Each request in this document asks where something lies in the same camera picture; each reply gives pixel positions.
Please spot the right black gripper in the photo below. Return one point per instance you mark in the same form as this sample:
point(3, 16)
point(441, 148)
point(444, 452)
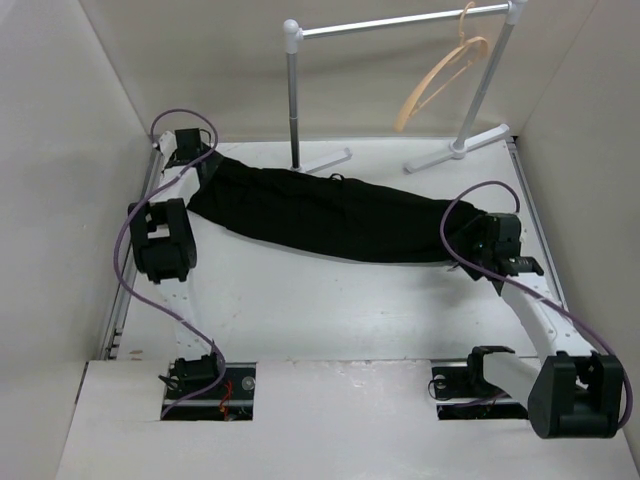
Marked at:
point(475, 230)

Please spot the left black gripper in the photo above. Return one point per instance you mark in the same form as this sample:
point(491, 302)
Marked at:
point(203, 152)

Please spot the black trousers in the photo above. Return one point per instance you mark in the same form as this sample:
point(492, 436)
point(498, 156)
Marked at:
point(336, 216)

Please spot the beige wooden clothes hanger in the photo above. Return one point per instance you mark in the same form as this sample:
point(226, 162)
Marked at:
point(468, 52)

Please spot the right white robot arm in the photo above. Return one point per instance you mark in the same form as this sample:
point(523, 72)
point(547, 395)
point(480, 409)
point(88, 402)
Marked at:
point(576, 391)

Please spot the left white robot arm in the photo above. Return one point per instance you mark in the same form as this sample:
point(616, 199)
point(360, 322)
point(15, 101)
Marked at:
point(164, 250)

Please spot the white metal clothes rack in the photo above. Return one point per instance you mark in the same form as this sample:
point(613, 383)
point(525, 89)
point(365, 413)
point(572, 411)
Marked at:
point(465, 142)

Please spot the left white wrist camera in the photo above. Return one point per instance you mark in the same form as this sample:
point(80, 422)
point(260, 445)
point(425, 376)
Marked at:
point(165, 144)

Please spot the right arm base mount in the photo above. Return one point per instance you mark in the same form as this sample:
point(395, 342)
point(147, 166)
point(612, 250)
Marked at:
point(459, 397)

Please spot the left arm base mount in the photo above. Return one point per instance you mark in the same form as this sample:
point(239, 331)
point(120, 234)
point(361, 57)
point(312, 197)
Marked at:
point(230, 400)

